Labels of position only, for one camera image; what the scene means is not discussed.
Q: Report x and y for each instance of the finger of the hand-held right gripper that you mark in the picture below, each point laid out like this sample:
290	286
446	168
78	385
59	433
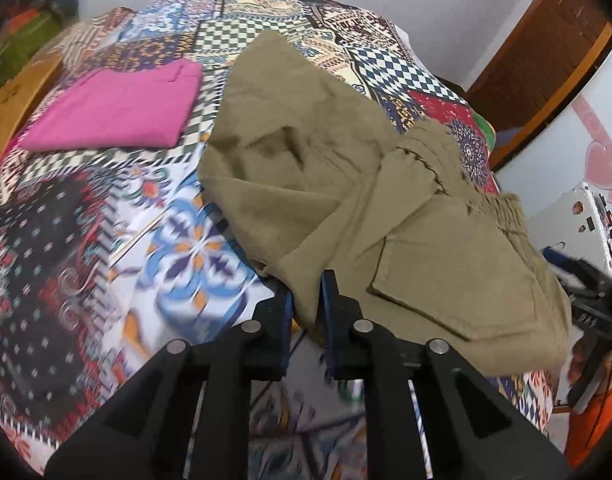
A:
581	272

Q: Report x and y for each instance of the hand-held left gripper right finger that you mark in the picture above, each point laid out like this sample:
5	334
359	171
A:
331	325

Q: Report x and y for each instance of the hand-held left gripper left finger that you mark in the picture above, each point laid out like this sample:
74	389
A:
278	332

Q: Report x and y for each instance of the olive green pants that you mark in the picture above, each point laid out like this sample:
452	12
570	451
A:
366	195

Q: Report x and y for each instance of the white suitcase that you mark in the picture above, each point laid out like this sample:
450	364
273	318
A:
576	225

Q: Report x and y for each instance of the orange cloth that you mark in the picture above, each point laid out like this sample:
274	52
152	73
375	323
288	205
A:
598	415

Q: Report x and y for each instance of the white heart-print sliding door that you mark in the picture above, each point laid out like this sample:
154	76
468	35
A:
576	125

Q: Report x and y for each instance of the patchwork printed blanket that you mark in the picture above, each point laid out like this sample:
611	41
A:
110	240

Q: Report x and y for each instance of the brown wooden door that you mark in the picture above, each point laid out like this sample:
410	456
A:
541	50

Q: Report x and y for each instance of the folded pink garment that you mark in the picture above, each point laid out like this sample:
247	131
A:
120	110

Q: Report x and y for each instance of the wooden lap desk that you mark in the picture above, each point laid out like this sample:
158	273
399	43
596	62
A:
13	100

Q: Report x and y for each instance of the green bag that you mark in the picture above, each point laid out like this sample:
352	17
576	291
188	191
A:
20	42

